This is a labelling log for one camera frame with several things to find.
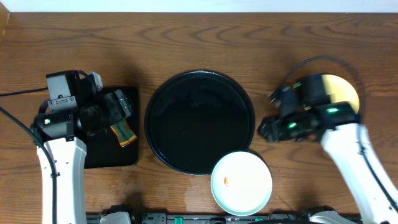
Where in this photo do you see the orange green scrub sponge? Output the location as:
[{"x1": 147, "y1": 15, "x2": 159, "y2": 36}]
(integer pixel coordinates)
[{"x1": 111, "y1": 119, "x2": 137, "y2": 147}]

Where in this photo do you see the yellow plate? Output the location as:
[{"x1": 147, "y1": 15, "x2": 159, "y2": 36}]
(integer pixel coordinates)
[{"x1": 303, "y1": 73, "x2": 361, "y2": 114}]

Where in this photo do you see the mint plate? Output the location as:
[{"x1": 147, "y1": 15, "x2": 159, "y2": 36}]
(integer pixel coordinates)
[{"x1": 210, "y1": 151, "x2": 272, "y2": 216}]

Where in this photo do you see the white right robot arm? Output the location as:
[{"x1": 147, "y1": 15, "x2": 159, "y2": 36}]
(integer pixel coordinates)
[{"x1": 258, "y1": 101, "x2": 397, "y2": 223}]

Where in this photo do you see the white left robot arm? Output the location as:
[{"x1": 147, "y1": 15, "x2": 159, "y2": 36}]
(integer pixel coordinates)
[{"x1": 31, "y1": 87, "x2": 138, "y2": 223}]

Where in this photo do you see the black rectangular tray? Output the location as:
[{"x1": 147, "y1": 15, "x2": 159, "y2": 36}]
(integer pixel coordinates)
[{"x1": 85, "y1": 86, "x2": 140, "y2": 169}]

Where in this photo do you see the black round tray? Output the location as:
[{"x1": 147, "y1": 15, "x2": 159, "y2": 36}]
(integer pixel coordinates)
[{"x1": 144, "y1": 70, "x2": 255, "y2": 175}]

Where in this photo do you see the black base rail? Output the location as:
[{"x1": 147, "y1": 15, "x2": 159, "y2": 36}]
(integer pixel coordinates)
[{"x1": 86, "y1": 212, "x2": 361, "y2": 224}]

